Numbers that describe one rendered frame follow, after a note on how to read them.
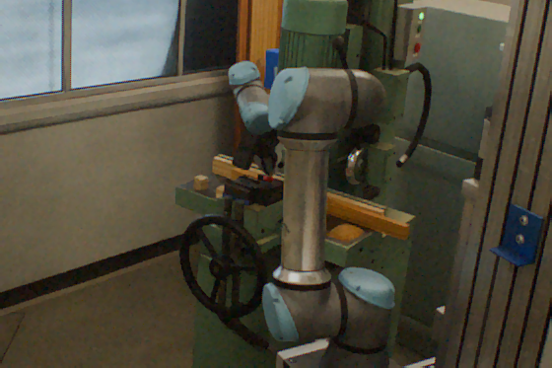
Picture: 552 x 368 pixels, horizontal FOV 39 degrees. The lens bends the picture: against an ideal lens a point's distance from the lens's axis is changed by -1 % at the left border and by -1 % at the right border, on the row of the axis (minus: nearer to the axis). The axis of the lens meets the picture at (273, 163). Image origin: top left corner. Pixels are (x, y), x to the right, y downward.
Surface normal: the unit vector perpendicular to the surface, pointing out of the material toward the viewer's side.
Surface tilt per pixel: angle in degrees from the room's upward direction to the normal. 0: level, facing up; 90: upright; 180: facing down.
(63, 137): 90
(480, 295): 90
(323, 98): 73
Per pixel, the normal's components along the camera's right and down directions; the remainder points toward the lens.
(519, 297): -0.85, 0.11
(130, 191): 0.73, 0.29
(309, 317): 0.29, 0.15
